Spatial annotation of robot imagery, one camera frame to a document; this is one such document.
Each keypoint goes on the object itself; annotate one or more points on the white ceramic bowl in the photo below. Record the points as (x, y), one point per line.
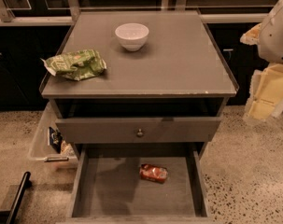
(132, 36)

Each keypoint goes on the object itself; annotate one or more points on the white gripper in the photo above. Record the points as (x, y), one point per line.
(275, 36)

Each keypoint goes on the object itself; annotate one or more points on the dark snack packet in bin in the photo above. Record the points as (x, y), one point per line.
(55, 139)

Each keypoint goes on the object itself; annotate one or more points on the round metal drawer knob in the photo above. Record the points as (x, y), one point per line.
(140, 133)

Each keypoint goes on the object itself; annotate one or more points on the closed grey top drawer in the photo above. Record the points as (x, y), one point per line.
(123, 130)

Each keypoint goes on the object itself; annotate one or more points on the open grey middle drawer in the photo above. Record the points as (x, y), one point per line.
(108, 188)

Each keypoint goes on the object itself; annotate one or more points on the black bar on floor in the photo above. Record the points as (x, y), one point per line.
(9, 216)

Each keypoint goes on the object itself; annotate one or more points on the green chip bag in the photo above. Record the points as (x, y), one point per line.
(76, 65)

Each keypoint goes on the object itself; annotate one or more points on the red coke can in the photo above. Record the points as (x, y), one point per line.
(153, 173)

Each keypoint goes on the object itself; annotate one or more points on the clear plastic storage bin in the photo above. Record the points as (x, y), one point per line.
(40, 148)

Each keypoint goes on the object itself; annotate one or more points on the grey drawer cabinet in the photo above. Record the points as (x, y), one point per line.
(177, 73)

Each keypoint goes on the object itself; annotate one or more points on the dark cabinet handle right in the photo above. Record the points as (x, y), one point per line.
(228, 53)

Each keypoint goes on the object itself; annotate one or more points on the metal window rail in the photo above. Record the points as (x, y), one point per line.
(40, 12)

